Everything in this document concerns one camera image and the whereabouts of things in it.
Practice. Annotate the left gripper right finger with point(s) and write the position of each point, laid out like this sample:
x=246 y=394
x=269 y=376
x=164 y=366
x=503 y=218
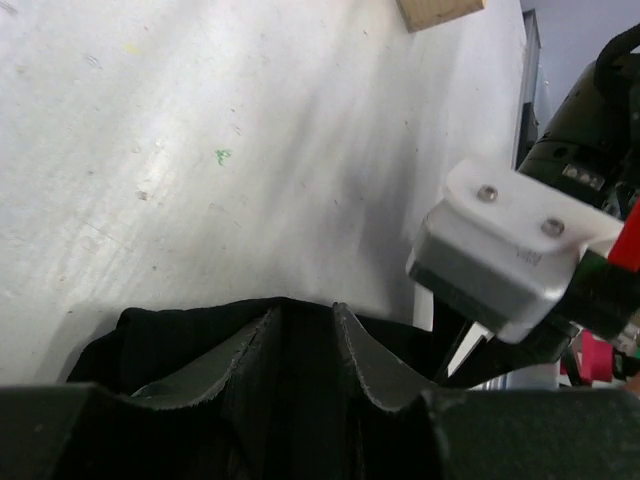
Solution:
x=399 y=425

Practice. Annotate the black garment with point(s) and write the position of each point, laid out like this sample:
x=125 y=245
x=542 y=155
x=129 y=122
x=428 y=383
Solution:
x=147 y=345

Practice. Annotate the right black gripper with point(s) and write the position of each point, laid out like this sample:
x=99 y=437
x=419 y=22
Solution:
x=491 y=358

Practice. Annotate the wooden compartment organizer box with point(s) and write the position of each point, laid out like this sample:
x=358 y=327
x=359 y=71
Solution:
x=419 y=15

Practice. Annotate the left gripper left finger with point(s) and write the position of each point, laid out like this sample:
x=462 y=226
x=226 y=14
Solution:
x=207 y=420

